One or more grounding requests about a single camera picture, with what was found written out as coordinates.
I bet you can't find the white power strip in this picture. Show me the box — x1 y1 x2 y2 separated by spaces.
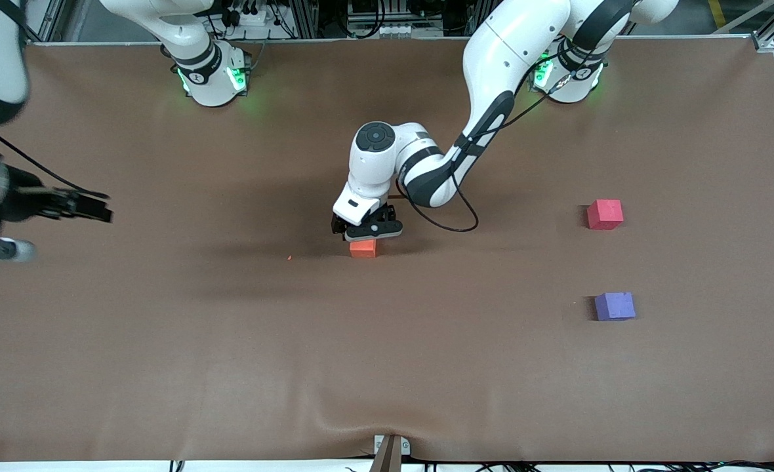
220 0 276 27

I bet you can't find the camera mast pole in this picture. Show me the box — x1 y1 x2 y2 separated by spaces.
369 435 403 472

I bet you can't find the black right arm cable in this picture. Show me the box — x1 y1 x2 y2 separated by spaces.
0 125 110 199

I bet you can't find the purple foam block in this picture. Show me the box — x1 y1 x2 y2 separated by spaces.
594 292 637 322

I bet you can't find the grey mounting bracket plate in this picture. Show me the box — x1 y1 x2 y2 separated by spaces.
373 434 411 457

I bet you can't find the red foam block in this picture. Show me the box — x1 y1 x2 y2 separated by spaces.
586 199 624 231

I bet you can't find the brown table mat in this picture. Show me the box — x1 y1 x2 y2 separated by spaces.
0 36 774 463

